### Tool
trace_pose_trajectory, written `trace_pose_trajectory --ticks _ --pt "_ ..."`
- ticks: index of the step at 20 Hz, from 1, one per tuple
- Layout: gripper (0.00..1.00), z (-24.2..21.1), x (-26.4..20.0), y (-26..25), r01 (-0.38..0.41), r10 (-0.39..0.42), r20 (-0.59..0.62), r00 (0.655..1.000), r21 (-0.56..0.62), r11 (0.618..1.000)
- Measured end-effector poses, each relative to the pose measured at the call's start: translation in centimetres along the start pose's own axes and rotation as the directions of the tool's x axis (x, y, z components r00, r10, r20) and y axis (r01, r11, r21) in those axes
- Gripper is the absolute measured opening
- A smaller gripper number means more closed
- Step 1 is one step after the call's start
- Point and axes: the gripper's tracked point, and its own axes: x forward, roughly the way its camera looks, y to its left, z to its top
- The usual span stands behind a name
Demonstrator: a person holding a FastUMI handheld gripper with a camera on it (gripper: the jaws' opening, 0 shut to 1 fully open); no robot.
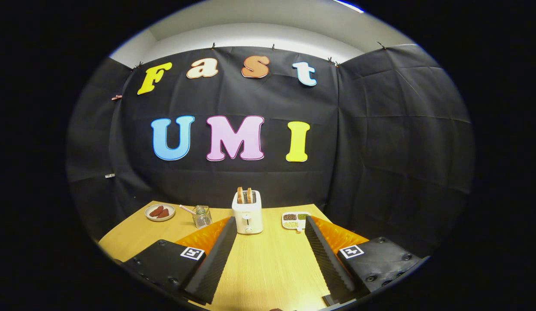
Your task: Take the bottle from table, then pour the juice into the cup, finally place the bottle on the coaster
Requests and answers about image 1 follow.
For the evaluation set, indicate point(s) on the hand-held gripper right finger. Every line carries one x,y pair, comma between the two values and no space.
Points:
326,263

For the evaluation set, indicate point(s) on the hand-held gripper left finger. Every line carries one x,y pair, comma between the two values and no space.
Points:
216,263

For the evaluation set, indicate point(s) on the white divided dish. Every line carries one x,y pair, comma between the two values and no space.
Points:
296,221

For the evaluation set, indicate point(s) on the wooden table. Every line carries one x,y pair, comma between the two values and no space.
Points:
272,268

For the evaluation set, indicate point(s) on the white toaster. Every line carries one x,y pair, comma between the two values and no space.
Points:
247,218

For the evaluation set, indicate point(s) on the pink striped straw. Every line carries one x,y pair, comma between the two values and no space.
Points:
186,209

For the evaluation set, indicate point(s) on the toast slice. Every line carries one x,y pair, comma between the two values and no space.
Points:
240,195
249,195

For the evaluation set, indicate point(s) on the brown sausage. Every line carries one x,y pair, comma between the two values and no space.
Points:
163,214
155,211

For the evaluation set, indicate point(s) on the white round plate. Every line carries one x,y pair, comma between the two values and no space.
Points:
151,218

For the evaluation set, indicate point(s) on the black backdrop cloth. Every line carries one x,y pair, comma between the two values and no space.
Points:
250,181

